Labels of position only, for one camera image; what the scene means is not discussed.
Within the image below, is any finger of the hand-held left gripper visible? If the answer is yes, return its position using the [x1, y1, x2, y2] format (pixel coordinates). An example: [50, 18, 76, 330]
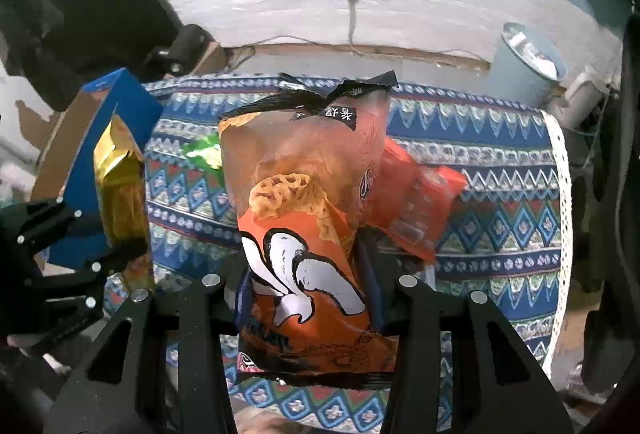
[30, 238, 151, 340]
[27, 196, 108, 240]

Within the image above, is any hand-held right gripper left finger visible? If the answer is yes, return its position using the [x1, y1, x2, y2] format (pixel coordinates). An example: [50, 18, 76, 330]
[45, 259, 251, 434]

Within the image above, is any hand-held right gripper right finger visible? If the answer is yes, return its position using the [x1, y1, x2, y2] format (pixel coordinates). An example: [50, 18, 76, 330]
[357, 234, 573, 434]

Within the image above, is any gold snack packet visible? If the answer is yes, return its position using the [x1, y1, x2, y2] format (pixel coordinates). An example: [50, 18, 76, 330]
[92, 113, 156, 295]

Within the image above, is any large orange snack bag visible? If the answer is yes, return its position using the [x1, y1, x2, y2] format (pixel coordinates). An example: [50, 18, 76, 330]
[218, 70, 401, 390]

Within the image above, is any blue cardboard box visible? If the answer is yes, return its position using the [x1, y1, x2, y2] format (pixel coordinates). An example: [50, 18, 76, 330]
[30, 68, 178, 275]

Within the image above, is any red snack bag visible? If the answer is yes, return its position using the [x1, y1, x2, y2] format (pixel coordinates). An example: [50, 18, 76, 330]
[362, 136, 468, 265]

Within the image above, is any blue patterned tablecloth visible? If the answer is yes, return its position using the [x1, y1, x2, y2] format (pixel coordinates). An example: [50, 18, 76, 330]
[102, 73, 573, 434]

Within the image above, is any green snack bag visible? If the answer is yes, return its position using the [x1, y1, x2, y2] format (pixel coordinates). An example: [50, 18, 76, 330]
[181, 134, 223, 170]

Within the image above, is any black softbox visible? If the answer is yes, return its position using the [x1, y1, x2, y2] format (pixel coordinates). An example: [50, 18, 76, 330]
[0, 0, 183, 112]

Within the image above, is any small brown cardboard box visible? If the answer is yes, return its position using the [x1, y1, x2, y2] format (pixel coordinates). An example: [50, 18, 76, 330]
[190, 41, 231, 75]

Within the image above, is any light blue trash bin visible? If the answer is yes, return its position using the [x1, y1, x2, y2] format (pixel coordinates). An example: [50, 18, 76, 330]
[490, 21, 568, 107]

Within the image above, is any white plastic bottle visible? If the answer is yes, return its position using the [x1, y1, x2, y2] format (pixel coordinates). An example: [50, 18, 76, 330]
[547, 71, 608, 127]

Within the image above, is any beige power cable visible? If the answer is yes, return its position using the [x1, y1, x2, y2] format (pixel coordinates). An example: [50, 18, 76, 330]
[227, 0, 491, 70]

